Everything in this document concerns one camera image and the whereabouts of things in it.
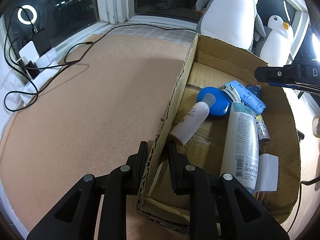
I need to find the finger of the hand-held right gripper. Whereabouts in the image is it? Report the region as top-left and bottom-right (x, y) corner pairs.
(254, 64), (304, 88)

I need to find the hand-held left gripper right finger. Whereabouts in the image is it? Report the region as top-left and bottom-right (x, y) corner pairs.
(167, 141), (290, 240)

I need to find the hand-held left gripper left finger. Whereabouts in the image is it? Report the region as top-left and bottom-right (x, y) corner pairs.
(26, 141), (149, 240)

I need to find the blue hand sanitizer bottle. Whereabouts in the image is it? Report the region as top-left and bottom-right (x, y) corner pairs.
(246, 84), (262, 98)

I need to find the blue folding phone stand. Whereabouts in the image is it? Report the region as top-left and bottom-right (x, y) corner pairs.
(223, 80), (266, 114)

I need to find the small pinkish white bottle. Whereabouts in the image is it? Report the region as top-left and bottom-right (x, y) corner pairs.
(169, 93), (217, 146)

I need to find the cardboard box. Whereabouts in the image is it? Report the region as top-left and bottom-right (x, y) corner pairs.
(136, 34), (302, 235)

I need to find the white cable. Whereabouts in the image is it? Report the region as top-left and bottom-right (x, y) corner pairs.
(222, 84), (243, 105)

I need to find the white patterned lighter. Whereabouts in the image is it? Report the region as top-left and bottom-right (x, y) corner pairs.
(252, 111), (271, 152)

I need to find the blue round lid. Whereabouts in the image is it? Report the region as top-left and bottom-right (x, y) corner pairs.
(197, 87), (232, 120)

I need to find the white lotion tube blue cap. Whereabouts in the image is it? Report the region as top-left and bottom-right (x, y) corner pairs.
(219, 102), (260, 193)

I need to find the white plug charger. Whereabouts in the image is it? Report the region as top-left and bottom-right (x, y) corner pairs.
(252, 154), (279, 204)

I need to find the small penguin plush toy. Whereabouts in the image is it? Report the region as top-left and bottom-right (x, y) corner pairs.
(259, 15), (294, 65)

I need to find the large penguin plush toy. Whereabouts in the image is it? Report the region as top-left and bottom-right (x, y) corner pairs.
(195, 0), (266, 53)

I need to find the checked grey white cloth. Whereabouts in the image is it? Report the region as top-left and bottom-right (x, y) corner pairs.
(100, 21), (198, 47)

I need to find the white power strip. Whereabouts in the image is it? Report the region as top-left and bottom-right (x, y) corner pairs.
(15, 49), (62, 103)

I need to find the black power bank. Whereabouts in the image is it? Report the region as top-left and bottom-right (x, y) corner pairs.
(32, 27), (52, 54)

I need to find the black cable with plug end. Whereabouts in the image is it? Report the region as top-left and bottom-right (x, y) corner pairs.
(64, 24), (198, 64)

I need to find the white wall charger block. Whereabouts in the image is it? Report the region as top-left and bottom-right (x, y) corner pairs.
(19, 41), (40, 63)

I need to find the looped black cable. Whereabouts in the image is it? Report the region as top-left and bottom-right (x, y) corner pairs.
(4, 7), (89, 112)

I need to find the white window frame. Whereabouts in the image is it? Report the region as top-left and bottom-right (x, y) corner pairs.
(0, 0), (310, 64)

